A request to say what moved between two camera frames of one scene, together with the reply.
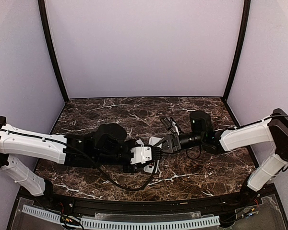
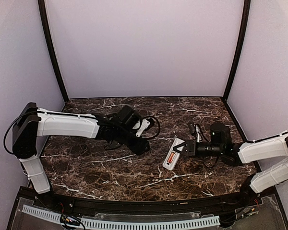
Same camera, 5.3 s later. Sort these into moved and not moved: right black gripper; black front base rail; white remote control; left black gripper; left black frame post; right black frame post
Moved: white remote control; right black gripper; left black gripper
Not moved: left black frame post; black front base rail; right black frame post
